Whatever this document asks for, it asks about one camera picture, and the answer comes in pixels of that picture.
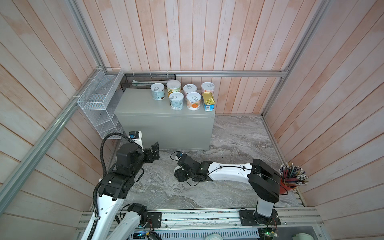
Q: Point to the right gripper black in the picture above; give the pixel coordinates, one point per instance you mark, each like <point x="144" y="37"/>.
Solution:
<point x="178" y="174"/>

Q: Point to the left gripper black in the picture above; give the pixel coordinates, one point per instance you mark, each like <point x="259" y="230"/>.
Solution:
<point x="147" y="152"/>

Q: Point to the teal labelled can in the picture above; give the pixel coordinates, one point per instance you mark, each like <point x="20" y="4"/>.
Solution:
<point x="176" y="101"/>

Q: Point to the blue labelled can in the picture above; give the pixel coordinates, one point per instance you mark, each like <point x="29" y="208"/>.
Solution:
<point x="158" y="91"/>

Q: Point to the orange labelled can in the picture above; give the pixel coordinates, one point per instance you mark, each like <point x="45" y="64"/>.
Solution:
<point x="193" y="101"/>

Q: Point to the yellow can plastic lid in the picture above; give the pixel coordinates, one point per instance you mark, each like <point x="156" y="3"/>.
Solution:
<point x="173" y="86"/>

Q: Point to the pink labelled can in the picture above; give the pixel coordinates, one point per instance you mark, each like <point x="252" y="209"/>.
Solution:
<point x="189" y="88"/>

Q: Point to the gold rectangular sardine tin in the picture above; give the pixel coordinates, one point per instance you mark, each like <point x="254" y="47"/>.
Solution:
<point x="208" y="101"/>

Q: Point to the pink can front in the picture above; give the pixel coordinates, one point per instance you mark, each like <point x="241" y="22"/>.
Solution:
<point x="208" y="87"/>

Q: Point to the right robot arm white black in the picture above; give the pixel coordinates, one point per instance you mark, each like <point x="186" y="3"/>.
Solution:
<point x="263" y="179"/>

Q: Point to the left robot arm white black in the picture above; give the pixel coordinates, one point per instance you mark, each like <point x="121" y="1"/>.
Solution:
<point x="112" y="189"/>

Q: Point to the grey metal cabinet box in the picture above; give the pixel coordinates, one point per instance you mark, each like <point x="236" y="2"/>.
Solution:
<point x="173" y="130"/>

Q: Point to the red pencil holder cup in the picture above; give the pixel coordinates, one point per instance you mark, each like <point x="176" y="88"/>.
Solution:
<point x="291" y="177"/>

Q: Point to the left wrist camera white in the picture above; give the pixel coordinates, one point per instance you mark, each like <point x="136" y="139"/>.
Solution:
<point x="136" y="136"/>

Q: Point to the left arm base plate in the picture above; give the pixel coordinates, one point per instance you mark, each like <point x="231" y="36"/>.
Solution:
<point x="151" y="220"/>

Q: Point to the black wire mesh basket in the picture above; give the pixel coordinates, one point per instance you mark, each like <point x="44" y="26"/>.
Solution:
<point x="144" y="81"/>

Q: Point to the white wire mesh shelf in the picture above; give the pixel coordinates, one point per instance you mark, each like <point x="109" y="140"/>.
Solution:
<point x="100" y="99"/>

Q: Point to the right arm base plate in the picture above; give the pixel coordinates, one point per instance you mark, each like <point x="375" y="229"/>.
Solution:
<point x="252" y="218"/>

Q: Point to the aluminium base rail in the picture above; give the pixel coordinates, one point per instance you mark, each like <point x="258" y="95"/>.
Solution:
<point x="231" y="219"/>

